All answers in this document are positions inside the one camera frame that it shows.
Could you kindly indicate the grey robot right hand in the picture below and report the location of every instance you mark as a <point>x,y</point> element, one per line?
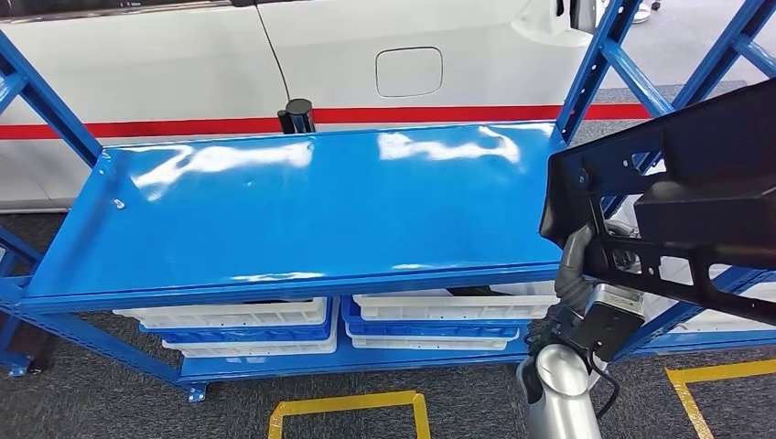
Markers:
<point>575,254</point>

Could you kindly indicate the black plastic car part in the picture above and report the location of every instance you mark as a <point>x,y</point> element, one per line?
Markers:
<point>715,139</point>

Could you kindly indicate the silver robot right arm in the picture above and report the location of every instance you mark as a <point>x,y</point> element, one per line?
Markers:
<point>558,375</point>

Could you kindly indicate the black curved plastic part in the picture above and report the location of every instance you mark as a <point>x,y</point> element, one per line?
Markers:
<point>473,291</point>

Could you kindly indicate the blue plastic bin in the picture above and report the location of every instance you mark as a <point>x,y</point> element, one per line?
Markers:
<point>436,330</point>
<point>242,335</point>

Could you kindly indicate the white car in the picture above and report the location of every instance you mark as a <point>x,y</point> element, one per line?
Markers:
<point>151,66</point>

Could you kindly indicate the black stanchion post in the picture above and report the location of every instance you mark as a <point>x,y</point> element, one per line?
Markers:
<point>300,118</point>

